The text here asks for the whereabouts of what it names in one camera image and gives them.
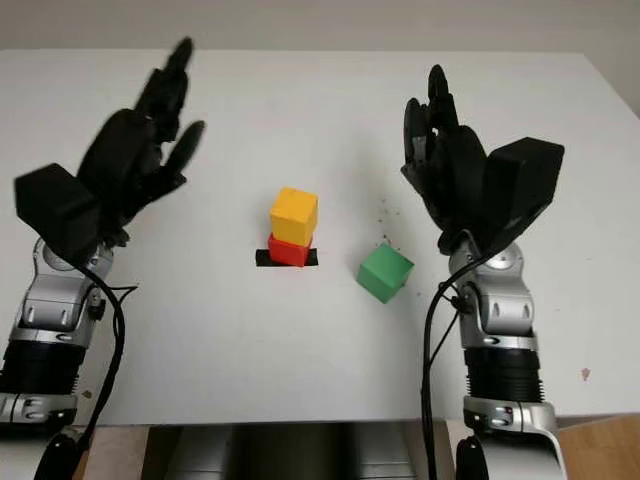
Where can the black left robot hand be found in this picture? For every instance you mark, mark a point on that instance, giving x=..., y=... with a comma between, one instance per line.
x=125, y=155

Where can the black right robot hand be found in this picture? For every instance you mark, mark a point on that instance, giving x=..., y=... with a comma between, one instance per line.
x=455, y=175

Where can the green cube block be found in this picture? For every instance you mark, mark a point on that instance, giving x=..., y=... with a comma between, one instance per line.
x=382, y=275

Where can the yellow cube block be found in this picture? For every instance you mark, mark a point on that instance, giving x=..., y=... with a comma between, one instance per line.
x=292, y=215

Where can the red cube block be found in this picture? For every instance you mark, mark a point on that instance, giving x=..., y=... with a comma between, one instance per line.
x=287, y=252

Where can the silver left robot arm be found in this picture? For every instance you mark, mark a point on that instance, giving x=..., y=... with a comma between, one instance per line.
x=50, y=310

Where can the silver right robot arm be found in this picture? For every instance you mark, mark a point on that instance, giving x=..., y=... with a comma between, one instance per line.
x=502, y=310

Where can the black tape strip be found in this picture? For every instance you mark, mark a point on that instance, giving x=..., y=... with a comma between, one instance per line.
x=261, y=259

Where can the grey robot torso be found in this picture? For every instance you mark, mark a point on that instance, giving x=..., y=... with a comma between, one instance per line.
x=280, y=450

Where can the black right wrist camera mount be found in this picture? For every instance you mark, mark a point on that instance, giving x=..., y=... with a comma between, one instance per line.
x=525, y=180

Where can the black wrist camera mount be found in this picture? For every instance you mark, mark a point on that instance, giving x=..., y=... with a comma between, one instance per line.
x=525, y=180
x=55, y=205

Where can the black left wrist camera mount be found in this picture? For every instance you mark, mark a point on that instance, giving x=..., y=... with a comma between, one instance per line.
x=55, y=205

